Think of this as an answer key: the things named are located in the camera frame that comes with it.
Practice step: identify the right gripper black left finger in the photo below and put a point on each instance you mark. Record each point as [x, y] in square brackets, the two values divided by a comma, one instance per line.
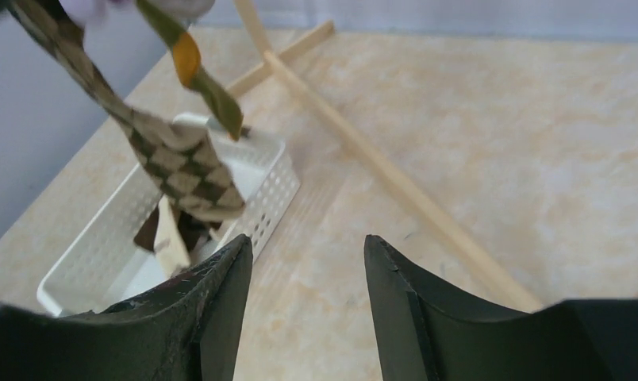
[186, 328]

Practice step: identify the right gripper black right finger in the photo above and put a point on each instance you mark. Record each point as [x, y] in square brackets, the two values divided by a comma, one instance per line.
[426, 328]

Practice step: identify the beige brown sock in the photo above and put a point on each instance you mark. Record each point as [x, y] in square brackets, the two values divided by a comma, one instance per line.
[169, 247]

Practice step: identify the brown checkered sock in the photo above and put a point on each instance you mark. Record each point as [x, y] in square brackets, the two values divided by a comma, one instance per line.
[179, 158]

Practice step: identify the dark brown sock in basket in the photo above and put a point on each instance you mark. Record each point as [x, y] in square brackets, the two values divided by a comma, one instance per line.
[190, 230]

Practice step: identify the white plastic basket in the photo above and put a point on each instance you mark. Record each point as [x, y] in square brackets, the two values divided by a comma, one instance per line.
[103, 265]

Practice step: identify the orange green sock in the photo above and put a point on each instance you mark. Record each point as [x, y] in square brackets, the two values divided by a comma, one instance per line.
[167, 19]

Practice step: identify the wooden drying rack frame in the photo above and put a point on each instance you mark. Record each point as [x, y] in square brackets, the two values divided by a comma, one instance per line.
[447, 231]

